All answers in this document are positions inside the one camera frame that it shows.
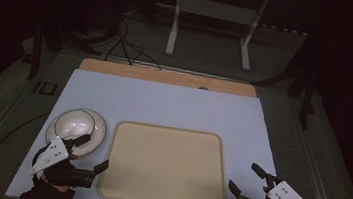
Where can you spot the beige tray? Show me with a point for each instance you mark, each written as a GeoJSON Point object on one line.
{"type": "Point", "coordinates": [163, 165]}

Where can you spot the white table mat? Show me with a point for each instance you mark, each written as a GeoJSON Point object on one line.
{"type": "Point", "coordinates": [170, 105]}

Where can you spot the person's left hand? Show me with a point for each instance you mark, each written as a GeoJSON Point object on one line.
{"type": "Point", "coordinates": [55, 187]}

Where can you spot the floor socket box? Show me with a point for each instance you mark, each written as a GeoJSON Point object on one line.
{"type": "Point", "coordinates": [45, 88]}

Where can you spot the white bowl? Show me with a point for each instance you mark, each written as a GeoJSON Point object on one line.
{"type": "Point", "coordinates": [72, 124]}
{"type": "Point", "coordinates": [98, 131]}

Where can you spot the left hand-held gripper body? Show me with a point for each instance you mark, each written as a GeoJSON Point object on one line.
{"type": "Point", "coordinates": [52, 156]}

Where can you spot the white metal stand frame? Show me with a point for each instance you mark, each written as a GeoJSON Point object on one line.
{"type": "Point", "coordinates": [213, 9]}

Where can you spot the dark equipment tower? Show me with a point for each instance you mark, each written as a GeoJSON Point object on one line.
{"type": "Point", "coordinates": [116, 2]}

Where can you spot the wooden table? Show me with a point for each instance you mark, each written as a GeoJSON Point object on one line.
{"type": "Point", "coordinates": [167, 76]}

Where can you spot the black stand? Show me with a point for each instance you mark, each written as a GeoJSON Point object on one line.
{"type": "Point", "coordinates": [36, 50]}
{"type": "Point", "coordinates": [306, 87]}

